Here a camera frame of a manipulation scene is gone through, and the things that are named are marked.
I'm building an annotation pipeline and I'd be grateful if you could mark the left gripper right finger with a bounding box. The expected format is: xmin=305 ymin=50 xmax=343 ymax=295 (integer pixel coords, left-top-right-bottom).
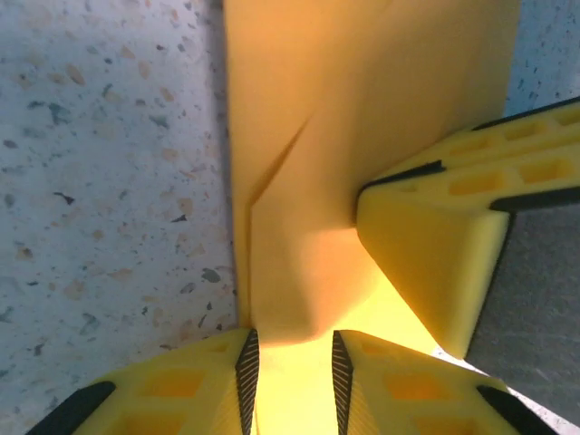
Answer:
xmin=332 ymin=329 xmax=559 ymax=435

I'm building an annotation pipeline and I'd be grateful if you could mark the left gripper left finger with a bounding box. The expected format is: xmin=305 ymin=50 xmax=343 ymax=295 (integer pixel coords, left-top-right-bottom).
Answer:
xmin=26 ymin=328 xmax=261 ymax=435

